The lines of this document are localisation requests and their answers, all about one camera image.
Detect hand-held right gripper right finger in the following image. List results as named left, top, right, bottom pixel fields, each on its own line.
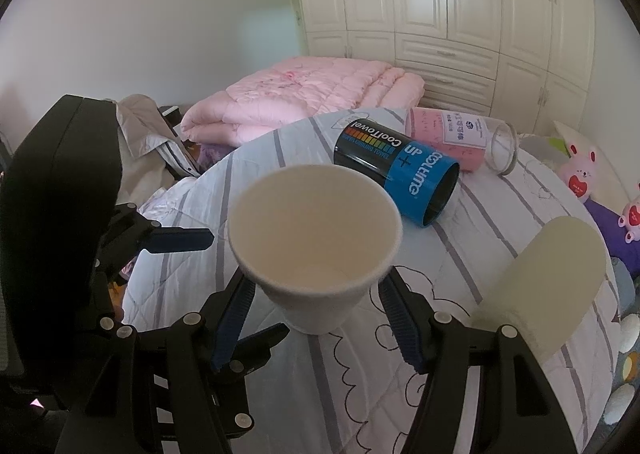
left=377, top=268, right=594, bottom=454

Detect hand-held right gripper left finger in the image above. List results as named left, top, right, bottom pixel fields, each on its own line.
left=55, top=278, right=257, bottom=454

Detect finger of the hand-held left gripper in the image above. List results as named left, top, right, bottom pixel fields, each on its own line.
left=219, top=322, right=292, bottom=436
left=99, top=202, right=214, bottom=280

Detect white paper cup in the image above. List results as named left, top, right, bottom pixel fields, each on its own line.
left=227, top=165, right=404, bottom=335

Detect cream paper cup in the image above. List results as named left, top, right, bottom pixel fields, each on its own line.
left=472, top=215, right=609, bottom=366

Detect beige jacket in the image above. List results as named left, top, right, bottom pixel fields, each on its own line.
left=114, top=94, right=202, bottom=207

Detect striped light bed quilt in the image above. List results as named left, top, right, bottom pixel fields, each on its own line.
left=120, top=106, right=625, bottom=454

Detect black and blue canister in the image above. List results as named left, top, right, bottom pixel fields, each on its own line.
left=333, top=114, right=461, bottom=229

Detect folded pink quilt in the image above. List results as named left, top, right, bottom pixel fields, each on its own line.
left=180, top=56, right=427, bottom=148

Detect glass jar with pink filling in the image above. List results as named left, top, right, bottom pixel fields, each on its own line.
left=404, top=107, right=519, bottom=177

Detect purple cushion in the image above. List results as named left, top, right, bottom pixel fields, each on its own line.
left=584, top=198, right=640, bottom=281

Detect pink bunny plush toy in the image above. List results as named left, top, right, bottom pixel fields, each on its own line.
left=557, top=144, right=602, bottom=201
left=617, top=196, right=640, bottom=248

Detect white wardrobe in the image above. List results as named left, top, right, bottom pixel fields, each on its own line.
left=288, top=0, right=603, bottom=136

